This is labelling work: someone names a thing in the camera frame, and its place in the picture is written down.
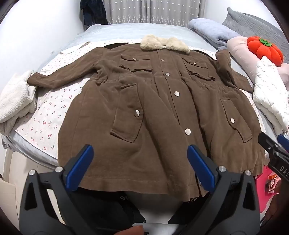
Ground dark hanging garment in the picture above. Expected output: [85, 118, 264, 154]
[80, 0, 109, 26]

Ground white quilted blanket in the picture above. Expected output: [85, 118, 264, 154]
[252, 56, 289, 136]

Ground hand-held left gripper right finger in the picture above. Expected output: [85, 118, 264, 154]
[178, 145, 261, 235]

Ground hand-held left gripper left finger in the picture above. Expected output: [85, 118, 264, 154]
[19, 144, 100, 235]

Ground person's black pants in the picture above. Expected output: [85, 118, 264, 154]
[74, 187, 205, 227]

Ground grey quilted pillow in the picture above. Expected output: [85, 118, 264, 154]
[222, 7, 282, 46]

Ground grey star print curtain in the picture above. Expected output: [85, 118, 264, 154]
[105, 0, 200, 25]

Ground bed with light blue quilt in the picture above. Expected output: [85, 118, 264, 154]
[2, 23, 271, 172]

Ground red pumpkin plush cushion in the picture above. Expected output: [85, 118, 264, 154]
[247, 36, 284, 67]

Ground white fleece blanket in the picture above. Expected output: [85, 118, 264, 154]
[0, 70, 38, 136]

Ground pale pink blanket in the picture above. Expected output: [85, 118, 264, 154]
[226, 36, 289, 84]

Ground light blue folded duvet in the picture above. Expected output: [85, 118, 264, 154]
[188, 18, 241, 51]

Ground cherry print blanket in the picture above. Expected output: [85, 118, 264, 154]
[14, 42, 269, 159]

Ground brown coat with fur collar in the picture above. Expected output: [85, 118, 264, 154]
[27, 34, 266, 202]

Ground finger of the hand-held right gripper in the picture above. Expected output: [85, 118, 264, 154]
[277, 134, 289, 152]
[258, 132, 279, 156]

